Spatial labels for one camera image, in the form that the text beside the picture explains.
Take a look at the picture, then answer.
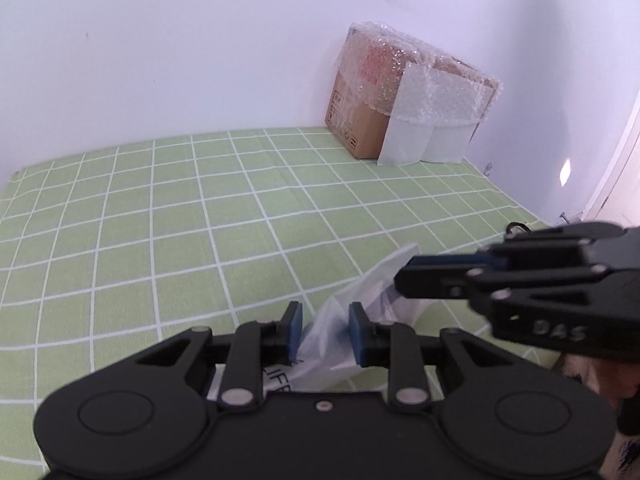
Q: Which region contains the bubble wrap sheet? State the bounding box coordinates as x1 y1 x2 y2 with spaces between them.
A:
334 21 503 127

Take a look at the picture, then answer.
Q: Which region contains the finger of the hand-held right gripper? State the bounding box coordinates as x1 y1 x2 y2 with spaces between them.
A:
394 264 613 307
407 223 626 271

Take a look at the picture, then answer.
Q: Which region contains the white paper sheet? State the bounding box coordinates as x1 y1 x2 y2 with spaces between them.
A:
377 62 482 167

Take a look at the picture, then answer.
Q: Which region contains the cardboard box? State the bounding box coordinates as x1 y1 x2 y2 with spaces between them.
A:
324 21 503 166

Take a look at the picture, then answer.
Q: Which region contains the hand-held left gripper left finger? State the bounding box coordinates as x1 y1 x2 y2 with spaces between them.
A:
135 301 305 408

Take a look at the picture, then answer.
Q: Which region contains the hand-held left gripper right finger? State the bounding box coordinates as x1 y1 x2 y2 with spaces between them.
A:
348 302 503 409

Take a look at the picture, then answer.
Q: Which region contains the translucent plastic shopping bag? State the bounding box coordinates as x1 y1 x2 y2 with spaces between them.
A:
205 242 437 403

